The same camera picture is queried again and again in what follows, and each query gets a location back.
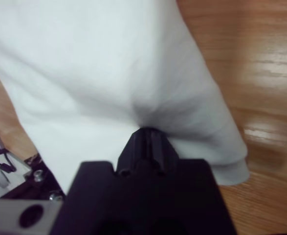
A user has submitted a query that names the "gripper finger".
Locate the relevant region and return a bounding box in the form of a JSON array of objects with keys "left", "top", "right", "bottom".
[
  {"left": 117, "top": 127, "right": 149, "bottom": 177},
  {"left": 147, "top": 127, "right": 181, "bottom": 176}
]

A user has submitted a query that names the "white t-shirt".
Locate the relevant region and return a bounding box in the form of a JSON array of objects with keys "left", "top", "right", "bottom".
[{"left": 0, "top": 0, "right": 250, "bottom": 196}]

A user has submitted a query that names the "black base cable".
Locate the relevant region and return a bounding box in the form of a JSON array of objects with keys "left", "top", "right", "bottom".
[{"left": 0, "top": 136, "right": 15, "bottom": 173}]

